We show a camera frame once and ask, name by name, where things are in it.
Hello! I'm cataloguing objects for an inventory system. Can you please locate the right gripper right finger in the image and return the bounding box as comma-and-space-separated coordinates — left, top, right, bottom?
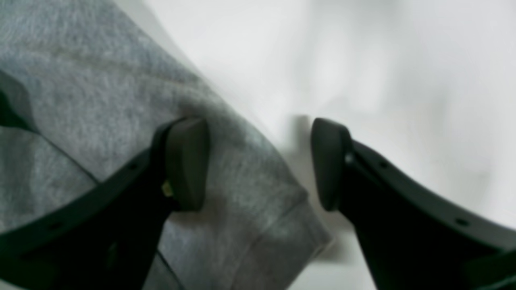
311, 118, 516, 290

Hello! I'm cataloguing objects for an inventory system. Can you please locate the grey T-shirt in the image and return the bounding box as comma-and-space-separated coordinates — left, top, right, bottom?
1, 0, 332, 290

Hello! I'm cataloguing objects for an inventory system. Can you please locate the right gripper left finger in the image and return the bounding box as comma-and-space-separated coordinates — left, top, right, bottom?
0, 117, 210, 290

